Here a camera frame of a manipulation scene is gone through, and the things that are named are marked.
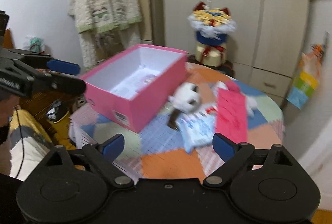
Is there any red envelope packet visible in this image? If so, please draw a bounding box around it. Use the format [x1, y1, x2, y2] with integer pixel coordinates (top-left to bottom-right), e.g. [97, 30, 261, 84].
[216, 80, 248, 144]

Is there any blue white plastic bag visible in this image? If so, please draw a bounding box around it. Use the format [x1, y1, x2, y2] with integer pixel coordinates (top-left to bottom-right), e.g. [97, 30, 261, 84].
[176, 110, 217, 154]

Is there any white mesh bath sponge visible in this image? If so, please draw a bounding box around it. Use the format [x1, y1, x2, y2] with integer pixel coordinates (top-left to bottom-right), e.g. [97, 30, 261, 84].
[245, 95, 258, 118]

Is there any white brown cat plush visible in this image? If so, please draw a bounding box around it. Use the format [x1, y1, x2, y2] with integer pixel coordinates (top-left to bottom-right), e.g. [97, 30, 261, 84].
[167, 82, 201, 130]

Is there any wooden cabinet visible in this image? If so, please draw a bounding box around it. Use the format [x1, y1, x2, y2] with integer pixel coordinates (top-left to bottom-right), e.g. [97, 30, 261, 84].
[1, 29, 86, 136]

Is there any patchwork tablecloth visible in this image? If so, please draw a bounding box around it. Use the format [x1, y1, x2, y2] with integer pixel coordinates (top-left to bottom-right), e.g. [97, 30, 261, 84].
[69, 80, 284, 181]

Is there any pink cardboard box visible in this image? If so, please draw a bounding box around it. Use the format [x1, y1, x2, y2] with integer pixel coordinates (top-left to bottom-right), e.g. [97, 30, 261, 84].
[81, 44, 187, 133]

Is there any cream knit cardigan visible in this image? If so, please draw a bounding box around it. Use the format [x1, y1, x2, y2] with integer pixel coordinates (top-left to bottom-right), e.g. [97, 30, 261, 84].
[69, 0, 142, 70]

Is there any colourful paper gift bag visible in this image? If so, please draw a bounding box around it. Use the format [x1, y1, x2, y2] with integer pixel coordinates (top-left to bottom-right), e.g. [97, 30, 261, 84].
[286, 43, 325, 109]

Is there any flower bouquet in blue wrap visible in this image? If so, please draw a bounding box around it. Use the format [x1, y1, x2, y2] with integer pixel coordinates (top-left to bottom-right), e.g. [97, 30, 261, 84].
[188, 1, 237, 68]

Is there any beige wooden wardrobe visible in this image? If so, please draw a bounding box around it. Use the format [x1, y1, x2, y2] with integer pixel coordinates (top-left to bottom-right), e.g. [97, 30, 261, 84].
[150, 0, 309, 103]

